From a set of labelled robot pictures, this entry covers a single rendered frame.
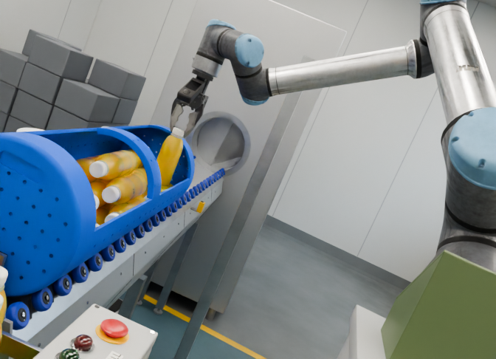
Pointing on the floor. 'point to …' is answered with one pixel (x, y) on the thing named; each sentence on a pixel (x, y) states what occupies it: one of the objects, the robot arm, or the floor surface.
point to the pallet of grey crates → (63, 88)
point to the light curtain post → (239, 220)
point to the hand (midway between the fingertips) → (178, 131)
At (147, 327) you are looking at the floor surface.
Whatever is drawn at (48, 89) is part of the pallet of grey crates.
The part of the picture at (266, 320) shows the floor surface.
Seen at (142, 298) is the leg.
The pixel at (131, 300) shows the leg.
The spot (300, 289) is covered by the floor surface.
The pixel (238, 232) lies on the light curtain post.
